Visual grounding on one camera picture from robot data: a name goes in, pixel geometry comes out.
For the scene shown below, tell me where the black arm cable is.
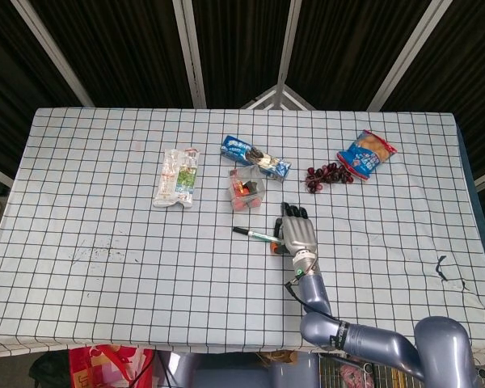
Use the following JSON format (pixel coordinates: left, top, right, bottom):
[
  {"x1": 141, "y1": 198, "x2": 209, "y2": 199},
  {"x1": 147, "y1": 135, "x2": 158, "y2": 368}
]
[{"x1": 285, "y1": 256, "x2": 335, "y2": 320}]

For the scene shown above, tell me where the white triangular partition foot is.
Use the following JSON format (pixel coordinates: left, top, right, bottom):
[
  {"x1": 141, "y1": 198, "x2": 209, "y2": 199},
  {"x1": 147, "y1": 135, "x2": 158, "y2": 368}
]
[{"x1": 240, "y1": 83, "x2": 317, "y2": 111}]

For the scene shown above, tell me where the clear box with red sweets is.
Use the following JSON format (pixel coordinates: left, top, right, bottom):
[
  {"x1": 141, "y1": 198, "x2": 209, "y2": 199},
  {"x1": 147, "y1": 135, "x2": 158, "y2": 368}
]
[{"x1": 227, "y1": 164, "x2": 267, "y2": 212}]

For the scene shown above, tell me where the black bag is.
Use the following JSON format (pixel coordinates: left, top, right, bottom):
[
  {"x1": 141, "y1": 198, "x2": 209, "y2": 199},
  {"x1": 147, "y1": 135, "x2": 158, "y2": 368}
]
[{"x1": 28, "y1": 350, "x2": 72, "y2": 388}]

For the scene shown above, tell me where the white green marker body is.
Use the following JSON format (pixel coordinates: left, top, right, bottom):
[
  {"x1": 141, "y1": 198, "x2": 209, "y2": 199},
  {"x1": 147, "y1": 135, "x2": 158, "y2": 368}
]
[{"x1": 246, "y1": 229, "x2": 282, "y2": 246}]

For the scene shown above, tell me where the white green snack packet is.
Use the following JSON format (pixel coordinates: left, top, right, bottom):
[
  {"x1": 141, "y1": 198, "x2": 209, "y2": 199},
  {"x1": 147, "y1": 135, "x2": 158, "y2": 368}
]
[{"x1": 152, "y1": 147, "x2": 201, "y2": 209}]

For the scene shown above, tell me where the white metal partition post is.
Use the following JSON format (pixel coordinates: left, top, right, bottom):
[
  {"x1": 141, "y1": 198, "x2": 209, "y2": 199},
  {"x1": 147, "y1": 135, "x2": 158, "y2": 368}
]
[
  {"x1": 10, "y1": 0, "x2": 96, "y2": 108},
  {"x1": 276, "y1": 0, "x2": 304, "y2": 88},
  {"x1": 366, "y1": 0, "x2": 456, "y2": 112},
  {"x1": 171, "y1": 0, "x2": 208, "y2": 109}
]

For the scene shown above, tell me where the blue red snack bag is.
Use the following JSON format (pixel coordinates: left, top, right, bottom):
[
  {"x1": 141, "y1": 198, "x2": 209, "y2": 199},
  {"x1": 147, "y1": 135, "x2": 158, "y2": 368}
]
[{"x1": 335, "y1": 129, "x2": 399, "y2": 181}]

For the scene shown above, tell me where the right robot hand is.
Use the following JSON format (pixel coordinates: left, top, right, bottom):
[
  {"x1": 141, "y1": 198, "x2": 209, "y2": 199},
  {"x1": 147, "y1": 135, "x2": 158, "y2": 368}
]
[{"x1": 268, "y1": 201, "x2": 318, "y2": 256}]

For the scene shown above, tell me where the wire basket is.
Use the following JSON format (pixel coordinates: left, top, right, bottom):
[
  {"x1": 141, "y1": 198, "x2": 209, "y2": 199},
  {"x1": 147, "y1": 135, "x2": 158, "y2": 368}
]
[{"x1": 318, "y1": 352, "x2": 485, "y2": 388}]

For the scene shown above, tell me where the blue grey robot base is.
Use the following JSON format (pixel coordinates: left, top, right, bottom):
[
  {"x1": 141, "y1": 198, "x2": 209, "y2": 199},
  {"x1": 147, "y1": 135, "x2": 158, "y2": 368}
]
[{"x1": 157, "y1": 350, "x2": 320, "y2": 388}]

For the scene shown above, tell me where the brown paper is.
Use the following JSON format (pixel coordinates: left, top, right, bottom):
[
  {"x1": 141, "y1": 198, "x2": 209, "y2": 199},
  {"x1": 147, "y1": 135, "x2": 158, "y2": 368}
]
[{"x1": 255, "y1": 350, "x2": 299, "y2": 364}]

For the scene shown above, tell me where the red grape bunch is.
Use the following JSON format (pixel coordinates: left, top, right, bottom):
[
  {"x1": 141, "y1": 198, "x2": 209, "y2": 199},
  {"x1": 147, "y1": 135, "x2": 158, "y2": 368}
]
[{"x1": 305, "y1": 161, "x2": 355, "y2": 194}]

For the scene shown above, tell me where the blue cookie box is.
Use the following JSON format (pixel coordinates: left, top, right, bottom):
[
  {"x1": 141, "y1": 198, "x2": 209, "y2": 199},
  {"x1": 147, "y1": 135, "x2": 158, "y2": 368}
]
[{"x1": 220, "y1": 134, "x2": 292, "y2": 183}]

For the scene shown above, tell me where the red shopping bag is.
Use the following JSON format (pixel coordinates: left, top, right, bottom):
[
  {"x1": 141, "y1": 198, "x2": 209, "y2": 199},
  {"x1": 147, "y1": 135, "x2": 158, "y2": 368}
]
[{"x1": 67, "y1": 344, "x2": 155, "y2": 388}]

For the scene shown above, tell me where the white checked tablecloth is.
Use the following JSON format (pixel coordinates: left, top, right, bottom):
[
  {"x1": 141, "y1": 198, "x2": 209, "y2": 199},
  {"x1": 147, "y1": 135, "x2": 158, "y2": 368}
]
[{"x1": 0, "y1": 106, "x2": 485, "y2": 361}]

